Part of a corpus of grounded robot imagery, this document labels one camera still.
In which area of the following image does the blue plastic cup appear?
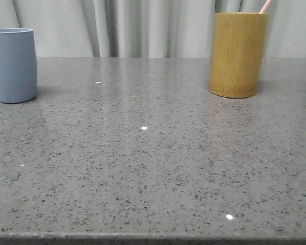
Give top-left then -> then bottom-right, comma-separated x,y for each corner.
0,28 -> 37,104

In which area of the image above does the pink chopstick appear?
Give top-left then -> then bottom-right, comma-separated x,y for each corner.
259,0 -> 272,14

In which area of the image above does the bamboo wooden cup holder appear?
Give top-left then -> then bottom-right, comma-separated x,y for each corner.
208,12 -> 268,99

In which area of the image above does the grey pleated curtain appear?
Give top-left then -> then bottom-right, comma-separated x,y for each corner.
0,0 -> 306,59

